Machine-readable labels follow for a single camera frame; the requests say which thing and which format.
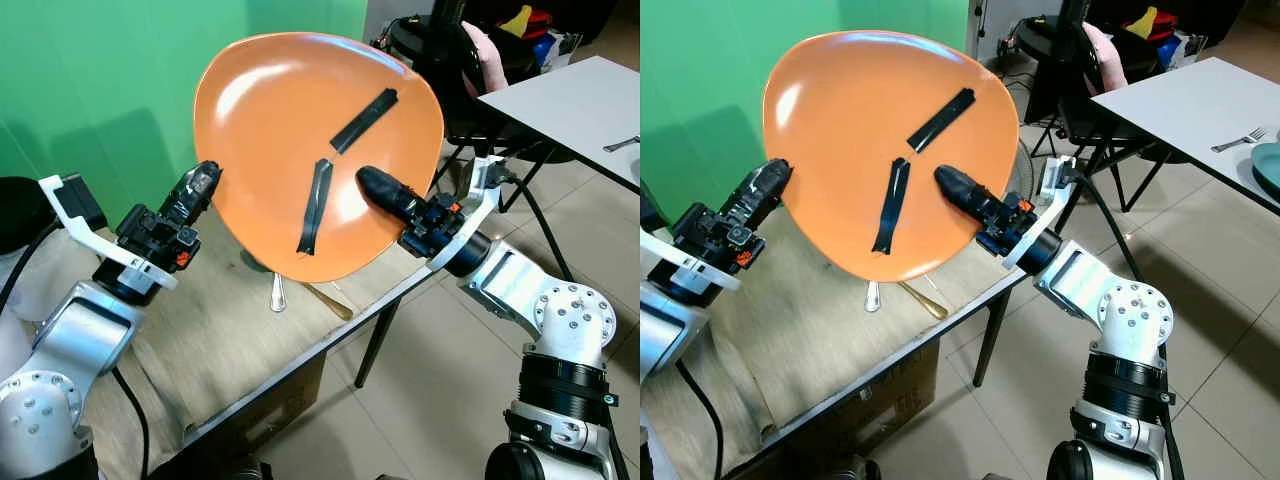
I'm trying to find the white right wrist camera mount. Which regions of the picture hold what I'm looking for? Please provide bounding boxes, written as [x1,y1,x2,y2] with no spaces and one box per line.
[1002,154,1089,273]
[427,154,513,273]

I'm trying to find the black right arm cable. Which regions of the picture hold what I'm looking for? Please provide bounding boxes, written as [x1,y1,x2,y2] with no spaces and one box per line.
[498,170,576,293]
[1072,172,1146,286]

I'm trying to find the black round object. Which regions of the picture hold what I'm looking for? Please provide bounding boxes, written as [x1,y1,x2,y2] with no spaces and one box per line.
[0,176,53,257]

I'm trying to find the orange plate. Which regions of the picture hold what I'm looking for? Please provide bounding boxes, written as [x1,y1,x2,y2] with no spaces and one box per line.
[193,31,446,285]
[762,29,1020,285]

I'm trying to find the beige table cloth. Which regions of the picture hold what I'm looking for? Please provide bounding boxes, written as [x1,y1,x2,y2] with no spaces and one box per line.
[30,225,446,446]
[700,255,1021,431]

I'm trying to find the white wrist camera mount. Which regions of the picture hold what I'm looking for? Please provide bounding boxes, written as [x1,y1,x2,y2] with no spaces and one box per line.
[39,174,181,293]
[427,154,513,273]
[640,228,749,294]
[1002,154,1089,273]

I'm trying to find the black chair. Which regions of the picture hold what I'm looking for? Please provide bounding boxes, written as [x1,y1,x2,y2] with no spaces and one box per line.
[385,12,566,216]
[1012,12,1161,216]

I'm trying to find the pink cloth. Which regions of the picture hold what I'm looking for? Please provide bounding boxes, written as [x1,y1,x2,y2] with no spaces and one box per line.
[1083,20,1131,93]
[460,20,509,93]

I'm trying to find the large printed cardboard box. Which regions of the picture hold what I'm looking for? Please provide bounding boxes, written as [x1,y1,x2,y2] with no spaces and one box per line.
[180,350,328,476]
[745,338,943,476]

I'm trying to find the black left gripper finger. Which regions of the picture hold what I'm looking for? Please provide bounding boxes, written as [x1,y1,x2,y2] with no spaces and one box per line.
[728,157,794,219]
[172,159,223,219]

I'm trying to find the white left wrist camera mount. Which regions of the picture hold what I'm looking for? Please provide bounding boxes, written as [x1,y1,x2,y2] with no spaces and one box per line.
[640,228,749,294]
[39,174,181,293]

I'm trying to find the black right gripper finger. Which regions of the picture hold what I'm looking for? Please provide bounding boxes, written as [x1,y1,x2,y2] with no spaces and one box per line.
[932,164,1001,223]
[355,165,423,223]

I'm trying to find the teal plate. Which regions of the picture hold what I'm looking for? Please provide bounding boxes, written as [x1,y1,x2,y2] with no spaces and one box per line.
[1249,141,1280,203]

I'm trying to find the short black tape strip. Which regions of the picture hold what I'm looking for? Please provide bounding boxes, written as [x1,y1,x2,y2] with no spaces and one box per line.
[329,87,400,157]
[906,86,978,155]

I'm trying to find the black metal table leg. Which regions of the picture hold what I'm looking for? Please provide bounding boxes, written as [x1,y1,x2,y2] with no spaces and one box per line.
[970,290,1013,390]
[353,296,403,390]

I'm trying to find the copper spoon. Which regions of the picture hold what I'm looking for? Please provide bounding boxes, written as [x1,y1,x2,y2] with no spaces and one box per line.
[303,281,357,322]
[896,281,950,322]

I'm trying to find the long black tape strip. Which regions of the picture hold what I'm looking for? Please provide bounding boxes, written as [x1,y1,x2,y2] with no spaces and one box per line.
[871,156,913,257]
[296,157,335,257]

